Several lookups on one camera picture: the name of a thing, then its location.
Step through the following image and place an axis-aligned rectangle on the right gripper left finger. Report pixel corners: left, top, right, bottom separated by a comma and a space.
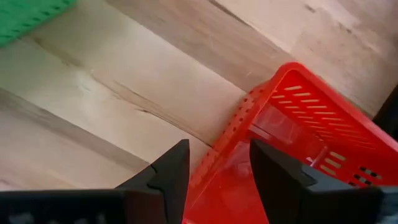
0, 138, 191, 224

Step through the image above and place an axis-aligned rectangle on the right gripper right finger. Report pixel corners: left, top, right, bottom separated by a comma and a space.
249, 138, 386, 224

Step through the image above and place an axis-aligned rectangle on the red plastic basket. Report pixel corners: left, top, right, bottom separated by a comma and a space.
182, 61, 398, 224

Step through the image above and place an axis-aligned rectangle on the green plastic basket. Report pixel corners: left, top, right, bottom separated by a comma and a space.
0, 0, 77, 48

